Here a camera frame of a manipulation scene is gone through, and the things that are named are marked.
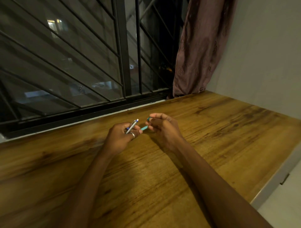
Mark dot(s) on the person's left hand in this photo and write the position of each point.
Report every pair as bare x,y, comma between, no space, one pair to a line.
117,138

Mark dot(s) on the person's right hand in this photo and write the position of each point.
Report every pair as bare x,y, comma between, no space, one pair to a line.
168,131

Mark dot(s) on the person's right thumb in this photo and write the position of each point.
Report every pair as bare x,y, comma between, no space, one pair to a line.
154,126

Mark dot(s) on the person's left thumb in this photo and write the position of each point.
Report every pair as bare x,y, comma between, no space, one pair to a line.
136,133

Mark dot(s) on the silver and blue pen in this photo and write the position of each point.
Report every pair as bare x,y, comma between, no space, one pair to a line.
132,126

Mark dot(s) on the teal pen barrel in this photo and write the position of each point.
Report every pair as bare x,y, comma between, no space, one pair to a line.
144,128

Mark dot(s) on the person's right forearm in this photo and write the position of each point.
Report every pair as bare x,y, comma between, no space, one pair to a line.
211,188

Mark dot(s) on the person's left forearm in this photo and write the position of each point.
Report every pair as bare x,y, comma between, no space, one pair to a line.
91,188

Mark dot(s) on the mauve curtain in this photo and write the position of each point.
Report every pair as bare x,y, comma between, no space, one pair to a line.
199,47

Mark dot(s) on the black metal window grille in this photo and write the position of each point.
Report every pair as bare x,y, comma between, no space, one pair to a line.
70,54

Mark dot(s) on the white cabinet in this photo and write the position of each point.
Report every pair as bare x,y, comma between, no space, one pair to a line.
279,197

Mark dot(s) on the black sliding window frame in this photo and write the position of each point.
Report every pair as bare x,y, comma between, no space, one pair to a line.
123,47

